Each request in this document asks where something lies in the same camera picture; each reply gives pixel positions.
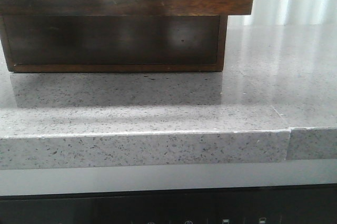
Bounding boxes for dark wooden drawer cabinet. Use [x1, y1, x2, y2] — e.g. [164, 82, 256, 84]
[0, 14, 228, 73]

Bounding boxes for lower wooden drawer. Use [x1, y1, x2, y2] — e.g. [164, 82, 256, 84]
[2, 15, 221, 65]

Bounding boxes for black appliance control panel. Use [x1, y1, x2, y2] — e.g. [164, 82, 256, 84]
[1, 184, 336, 223]

